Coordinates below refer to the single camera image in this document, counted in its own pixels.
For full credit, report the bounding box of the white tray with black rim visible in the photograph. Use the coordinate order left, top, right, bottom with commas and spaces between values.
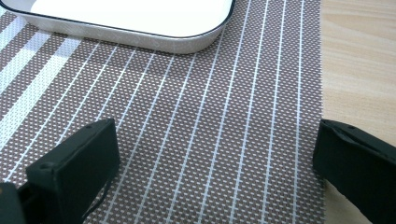
0, 0, 236, 55

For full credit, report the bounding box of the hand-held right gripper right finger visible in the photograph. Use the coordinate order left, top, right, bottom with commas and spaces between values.
312, 119, 396, 224

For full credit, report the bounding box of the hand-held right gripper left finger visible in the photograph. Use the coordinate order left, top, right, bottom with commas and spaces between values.
18, 118, 121, 224

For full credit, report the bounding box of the brown striped woven placemat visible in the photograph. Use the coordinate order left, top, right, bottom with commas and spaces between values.
0, 0, 326, 224

